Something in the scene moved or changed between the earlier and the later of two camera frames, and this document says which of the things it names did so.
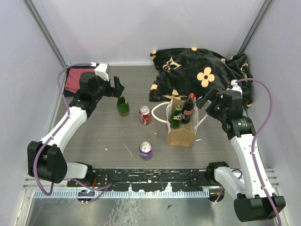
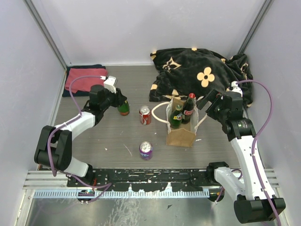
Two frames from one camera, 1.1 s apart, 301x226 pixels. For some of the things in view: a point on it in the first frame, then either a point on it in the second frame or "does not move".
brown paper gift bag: [185, 136] does not move
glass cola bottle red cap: [188, 109] does not move
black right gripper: [214, 95] does not move
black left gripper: [116, 91] to [120, 98]
